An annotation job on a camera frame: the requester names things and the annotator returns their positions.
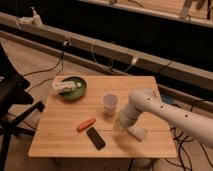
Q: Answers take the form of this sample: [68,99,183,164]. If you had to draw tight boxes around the green plate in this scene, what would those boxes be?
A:
[59,76,87,101]

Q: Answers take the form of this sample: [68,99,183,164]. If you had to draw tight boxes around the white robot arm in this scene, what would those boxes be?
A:
[114,89,213,148]

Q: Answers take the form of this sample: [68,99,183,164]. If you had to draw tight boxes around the black eraser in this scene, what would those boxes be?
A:
[87,127,105,150]

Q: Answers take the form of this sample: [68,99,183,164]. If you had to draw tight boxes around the black floor cables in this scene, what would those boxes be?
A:
[164,99,213,171]

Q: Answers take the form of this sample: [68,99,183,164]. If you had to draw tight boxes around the orange carrot toy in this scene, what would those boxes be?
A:
[76,119,96,132]

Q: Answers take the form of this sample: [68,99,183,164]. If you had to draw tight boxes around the white crumpled object on plate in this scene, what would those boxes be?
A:
[52,81,82,93]

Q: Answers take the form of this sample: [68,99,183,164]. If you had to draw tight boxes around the clear plastic cup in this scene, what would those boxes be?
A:
[102,93,119,116]

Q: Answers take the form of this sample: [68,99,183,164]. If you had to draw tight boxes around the metal rail beam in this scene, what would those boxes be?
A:
[0,11,213,93]

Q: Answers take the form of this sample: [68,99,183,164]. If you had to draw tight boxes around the wooden table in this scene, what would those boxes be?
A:
[29,76,177,158]

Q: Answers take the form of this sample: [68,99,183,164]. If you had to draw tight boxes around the white sponge block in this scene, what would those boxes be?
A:
[128,126,147,142]

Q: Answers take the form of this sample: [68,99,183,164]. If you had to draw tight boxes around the black office chair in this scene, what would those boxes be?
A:
[0,43,45,171]

